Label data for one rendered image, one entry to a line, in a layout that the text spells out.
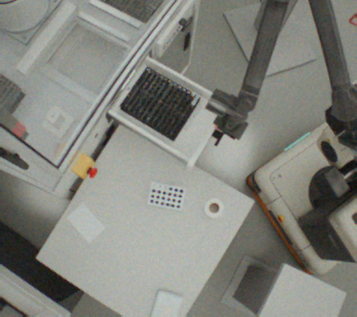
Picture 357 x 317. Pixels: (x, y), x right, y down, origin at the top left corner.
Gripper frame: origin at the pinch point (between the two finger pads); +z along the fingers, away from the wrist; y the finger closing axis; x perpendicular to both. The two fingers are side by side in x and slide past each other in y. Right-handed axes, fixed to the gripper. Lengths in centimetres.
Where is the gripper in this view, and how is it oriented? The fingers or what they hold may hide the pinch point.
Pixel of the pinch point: (225, 130)
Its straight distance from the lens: 140.4
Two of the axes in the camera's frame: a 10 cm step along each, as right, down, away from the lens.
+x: -5.3, 8.1, -2.7
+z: -1.2, 2.4, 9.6
